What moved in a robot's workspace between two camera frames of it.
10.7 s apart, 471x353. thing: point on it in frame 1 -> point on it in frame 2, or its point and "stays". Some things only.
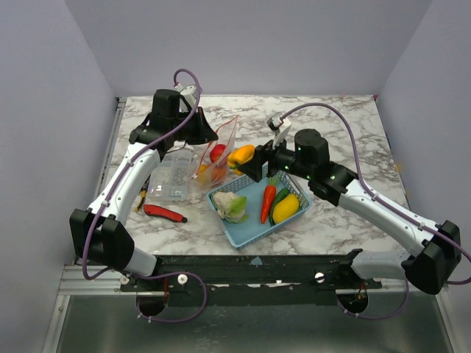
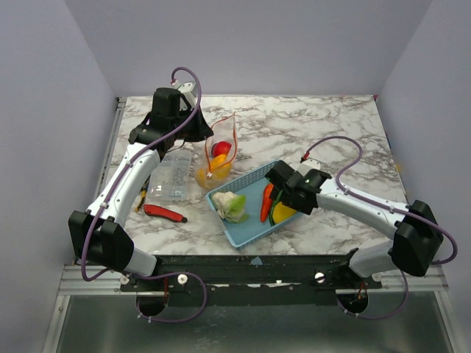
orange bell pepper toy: x=240 y=156 -> x=220 y=166
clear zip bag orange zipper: x=213 y=167 stays
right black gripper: x=260 y=160 -> x=278 y=176
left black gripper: x=204 y=133 stays
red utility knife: x=165 y=213 stays
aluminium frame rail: x=73 y=282 stays
